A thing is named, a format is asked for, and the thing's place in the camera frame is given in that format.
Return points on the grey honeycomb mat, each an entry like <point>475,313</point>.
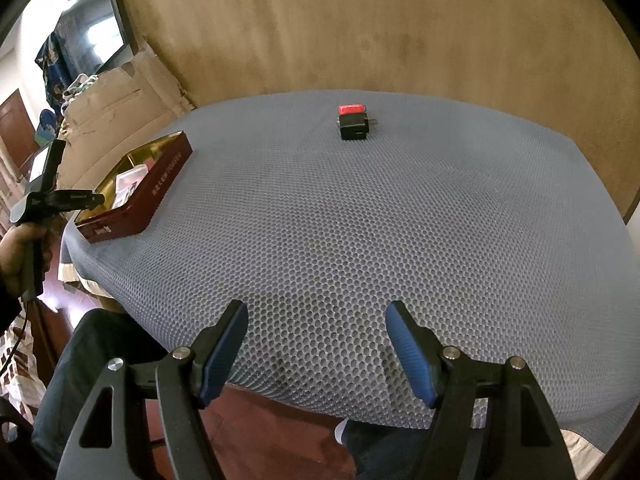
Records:
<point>375,220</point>

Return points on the brown suede panel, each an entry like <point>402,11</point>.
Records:
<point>375,25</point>

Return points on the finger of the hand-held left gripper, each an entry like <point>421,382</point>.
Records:
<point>75,198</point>

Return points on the brown cardboard sheet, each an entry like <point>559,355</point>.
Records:
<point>120,105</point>

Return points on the small red plastic case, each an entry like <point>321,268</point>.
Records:
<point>352,109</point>

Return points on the clear plastic box blue label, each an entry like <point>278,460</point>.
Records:
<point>126,195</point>

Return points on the dark red tin box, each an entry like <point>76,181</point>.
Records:
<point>145,200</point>

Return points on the blue hanging cloth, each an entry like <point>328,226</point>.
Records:
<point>52,70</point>

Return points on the person's right leg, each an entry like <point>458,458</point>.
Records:
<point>400,452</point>

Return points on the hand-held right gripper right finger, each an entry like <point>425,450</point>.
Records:
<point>412,350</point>

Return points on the dark framed screen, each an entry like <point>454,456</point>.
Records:
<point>95,20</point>

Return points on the brown wooden door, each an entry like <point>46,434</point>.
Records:
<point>15,130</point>

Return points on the patterned blanket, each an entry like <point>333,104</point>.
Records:
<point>20,370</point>

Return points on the person's leg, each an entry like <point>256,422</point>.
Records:
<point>400,452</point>
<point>90,360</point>

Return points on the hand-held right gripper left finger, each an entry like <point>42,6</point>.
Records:
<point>225,345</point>

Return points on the black charger plug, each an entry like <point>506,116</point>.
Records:
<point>354,127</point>

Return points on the person's left hand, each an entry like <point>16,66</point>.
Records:
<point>15,255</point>

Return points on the person's left leg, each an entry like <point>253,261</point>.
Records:
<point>90,360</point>

